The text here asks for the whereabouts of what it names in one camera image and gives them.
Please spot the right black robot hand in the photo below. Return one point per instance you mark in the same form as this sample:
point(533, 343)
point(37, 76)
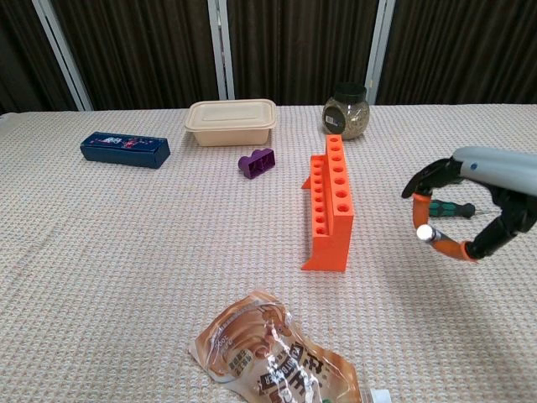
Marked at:
point(495, 168)

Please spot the silver metal screwdriver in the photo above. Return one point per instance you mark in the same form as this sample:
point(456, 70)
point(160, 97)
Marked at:
point(424, 232)

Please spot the green and black screwdriver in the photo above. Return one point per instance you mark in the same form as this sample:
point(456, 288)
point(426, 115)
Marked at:
point(453, 208)

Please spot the orange tool holder rack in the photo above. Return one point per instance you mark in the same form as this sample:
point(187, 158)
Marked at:
point(331, 247)

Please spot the glass jar with black lid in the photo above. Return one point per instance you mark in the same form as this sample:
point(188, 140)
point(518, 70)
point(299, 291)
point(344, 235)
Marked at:
point(352, 119)

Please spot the purple plastic block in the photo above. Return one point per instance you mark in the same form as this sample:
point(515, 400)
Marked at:
point(256, 164)

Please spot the beige lidded food container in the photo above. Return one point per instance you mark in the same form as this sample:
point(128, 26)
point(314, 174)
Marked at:
point(230, 121)

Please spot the brown peanut butter pouch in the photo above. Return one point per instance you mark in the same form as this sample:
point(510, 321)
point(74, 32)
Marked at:
point(268, 361)

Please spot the dark blue cardboard box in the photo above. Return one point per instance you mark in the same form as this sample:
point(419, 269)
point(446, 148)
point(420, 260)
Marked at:
point(121, 154)

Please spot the dark brown curtain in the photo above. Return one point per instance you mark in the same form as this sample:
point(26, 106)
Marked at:
point(138, 50)

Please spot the beige woven tablecloth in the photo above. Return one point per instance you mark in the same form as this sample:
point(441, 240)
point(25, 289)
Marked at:
point(126, 252)

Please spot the white frame post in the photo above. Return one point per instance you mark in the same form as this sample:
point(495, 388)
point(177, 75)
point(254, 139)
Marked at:
point(63, 54)
point(379, 50)
point(222, 50)

